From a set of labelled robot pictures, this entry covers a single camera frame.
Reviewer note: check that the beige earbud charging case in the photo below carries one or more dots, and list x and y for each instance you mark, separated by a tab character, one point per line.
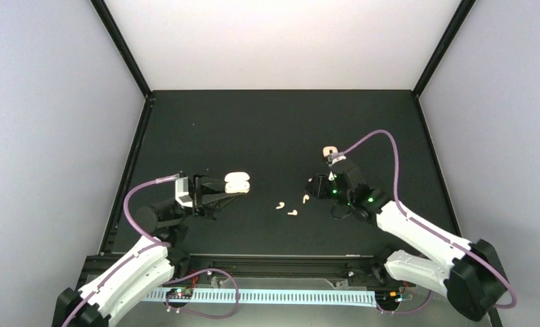
237	182

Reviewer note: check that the light blue slotted cable duct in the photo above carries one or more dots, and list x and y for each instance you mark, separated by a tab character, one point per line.
359	298

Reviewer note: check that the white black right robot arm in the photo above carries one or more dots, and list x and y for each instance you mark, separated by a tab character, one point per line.
469	275

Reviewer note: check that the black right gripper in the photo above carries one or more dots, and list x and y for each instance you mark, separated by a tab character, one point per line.
317	190

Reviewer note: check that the small green circuit board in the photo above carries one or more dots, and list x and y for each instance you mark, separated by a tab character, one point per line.
179	294

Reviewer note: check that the black right frame post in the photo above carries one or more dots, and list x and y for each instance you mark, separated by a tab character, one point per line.
455	23

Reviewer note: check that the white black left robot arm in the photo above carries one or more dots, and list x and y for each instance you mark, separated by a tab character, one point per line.
156	259

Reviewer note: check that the black frame post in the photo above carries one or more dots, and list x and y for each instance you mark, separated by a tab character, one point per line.
111	26
455	23

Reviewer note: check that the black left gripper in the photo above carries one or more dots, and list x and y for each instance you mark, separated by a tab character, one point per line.
212	200

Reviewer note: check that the black left frame post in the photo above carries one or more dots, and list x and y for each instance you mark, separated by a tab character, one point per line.
111	26

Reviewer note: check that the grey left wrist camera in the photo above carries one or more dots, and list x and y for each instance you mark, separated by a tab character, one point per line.
182	192

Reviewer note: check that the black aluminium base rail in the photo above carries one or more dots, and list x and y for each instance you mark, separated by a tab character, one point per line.
364	271

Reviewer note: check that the small beige square case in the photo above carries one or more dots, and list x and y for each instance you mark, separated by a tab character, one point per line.
329	150

